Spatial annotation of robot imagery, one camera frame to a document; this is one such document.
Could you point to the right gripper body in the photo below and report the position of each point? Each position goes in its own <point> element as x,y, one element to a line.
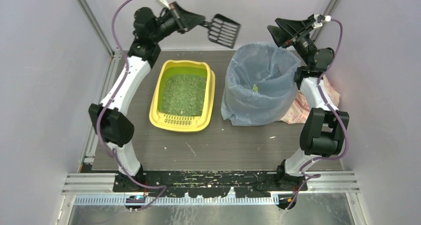
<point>296,33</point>

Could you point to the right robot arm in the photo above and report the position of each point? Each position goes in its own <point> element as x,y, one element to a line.
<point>324,131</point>

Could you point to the yellow litter box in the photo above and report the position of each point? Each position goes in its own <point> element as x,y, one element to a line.
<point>182,123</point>

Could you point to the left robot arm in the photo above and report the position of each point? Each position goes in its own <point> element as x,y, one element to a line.
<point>109,117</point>

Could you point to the pink patterned cloth bag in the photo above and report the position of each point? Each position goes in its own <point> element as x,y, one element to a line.
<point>318,93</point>

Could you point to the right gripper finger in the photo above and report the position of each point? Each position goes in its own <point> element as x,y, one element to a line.
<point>295,27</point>
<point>280,36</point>

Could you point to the black litter scoop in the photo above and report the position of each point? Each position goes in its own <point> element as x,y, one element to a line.
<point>222,30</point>

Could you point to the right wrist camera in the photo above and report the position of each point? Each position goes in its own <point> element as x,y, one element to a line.
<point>320,20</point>

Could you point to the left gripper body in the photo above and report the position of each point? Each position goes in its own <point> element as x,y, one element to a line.
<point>179,16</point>

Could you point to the green cat litter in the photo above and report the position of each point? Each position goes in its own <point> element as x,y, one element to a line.
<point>184,95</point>

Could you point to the blue bag lined bin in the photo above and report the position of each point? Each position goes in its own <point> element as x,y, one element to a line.
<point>259,85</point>

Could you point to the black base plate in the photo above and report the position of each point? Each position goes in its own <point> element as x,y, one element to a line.
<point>211,183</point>

